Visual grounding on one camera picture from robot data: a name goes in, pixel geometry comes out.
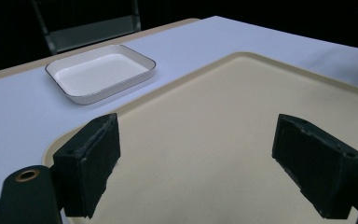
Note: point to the large beige tray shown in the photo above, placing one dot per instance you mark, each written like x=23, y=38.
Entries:
x=217, y=140

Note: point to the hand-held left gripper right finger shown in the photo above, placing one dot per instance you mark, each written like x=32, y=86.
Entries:
x=318, y=165

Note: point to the grey metal chair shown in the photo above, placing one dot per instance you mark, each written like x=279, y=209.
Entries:
x=87, y=26

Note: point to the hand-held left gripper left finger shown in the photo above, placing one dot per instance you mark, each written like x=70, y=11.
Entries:
x=88, y=161

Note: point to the white enamel tray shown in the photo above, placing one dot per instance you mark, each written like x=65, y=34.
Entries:
x=101, y=73

